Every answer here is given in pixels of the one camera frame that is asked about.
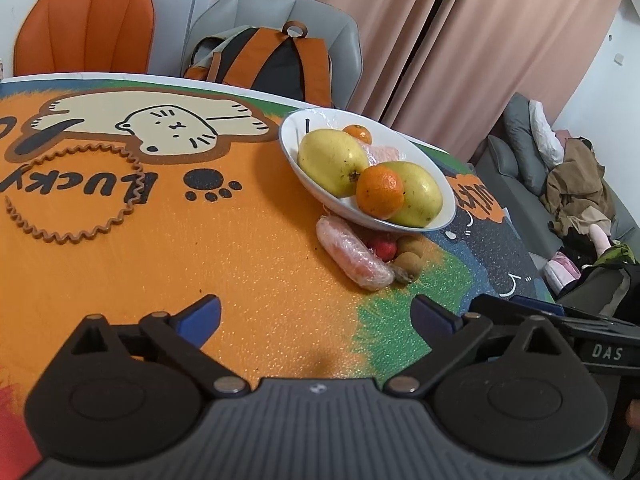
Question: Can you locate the green cloth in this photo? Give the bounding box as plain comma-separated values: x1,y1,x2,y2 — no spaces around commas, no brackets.
592,242,637,267

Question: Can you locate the large orange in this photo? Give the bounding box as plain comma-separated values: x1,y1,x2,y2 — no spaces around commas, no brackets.
356,165,405,220

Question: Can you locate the grey chair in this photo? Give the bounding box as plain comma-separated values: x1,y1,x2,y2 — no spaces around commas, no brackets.
182,0,363,110

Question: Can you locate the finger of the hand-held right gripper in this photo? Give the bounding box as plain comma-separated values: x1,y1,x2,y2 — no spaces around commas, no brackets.
509,295,567,317
470,293,569,334

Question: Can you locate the white pillow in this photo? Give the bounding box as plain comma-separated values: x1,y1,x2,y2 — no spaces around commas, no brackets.
529,100,566,167

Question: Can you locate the large yellow mango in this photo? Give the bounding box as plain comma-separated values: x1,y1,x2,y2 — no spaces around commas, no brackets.
297,129,371,198

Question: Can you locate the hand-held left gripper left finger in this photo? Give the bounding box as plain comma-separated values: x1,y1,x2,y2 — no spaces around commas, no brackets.
64,294,252,397

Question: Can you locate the black bag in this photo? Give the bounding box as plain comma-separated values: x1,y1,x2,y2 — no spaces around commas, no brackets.
554,260,640,322

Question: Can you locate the pink and white cloth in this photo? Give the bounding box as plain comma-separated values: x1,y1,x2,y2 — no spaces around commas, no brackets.
545,252,582,289

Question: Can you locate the grey pillow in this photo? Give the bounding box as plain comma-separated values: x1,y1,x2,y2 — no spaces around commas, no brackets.
487,92,552,197

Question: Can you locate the plastic carrot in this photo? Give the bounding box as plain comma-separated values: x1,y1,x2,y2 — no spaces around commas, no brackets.
362,144,402,166
315,215,395,291

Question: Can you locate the colourful printed table mat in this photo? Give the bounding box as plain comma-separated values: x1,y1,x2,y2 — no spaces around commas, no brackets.
0,77,557,467

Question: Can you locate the small orange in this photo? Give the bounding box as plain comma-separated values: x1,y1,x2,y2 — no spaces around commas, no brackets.
341,124,373,146

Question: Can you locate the grey sofa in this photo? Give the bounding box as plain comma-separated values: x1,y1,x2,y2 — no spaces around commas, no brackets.
475,92,640,313

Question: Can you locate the pink plush toy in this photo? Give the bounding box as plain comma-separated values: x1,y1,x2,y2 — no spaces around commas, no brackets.
587,223,614,257

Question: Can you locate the orange chair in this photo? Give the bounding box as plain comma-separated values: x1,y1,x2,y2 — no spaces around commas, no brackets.
13,0,155,77

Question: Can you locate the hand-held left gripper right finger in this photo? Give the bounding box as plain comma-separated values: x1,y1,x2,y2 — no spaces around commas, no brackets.
383,294,572,397

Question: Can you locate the small red fruit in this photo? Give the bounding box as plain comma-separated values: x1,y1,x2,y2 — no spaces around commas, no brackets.
367,232,399,262

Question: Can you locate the white plate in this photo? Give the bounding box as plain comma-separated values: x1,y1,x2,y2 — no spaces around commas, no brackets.
279,106,457,231

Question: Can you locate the brown coat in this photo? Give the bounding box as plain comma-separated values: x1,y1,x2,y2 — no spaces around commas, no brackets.
542,137,617,237

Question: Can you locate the small brown fruit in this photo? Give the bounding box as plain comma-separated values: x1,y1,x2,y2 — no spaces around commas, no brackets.
395,236,426,268

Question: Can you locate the orange and black backpack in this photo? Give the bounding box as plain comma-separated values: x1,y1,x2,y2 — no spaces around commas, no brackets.
184,20,334,108

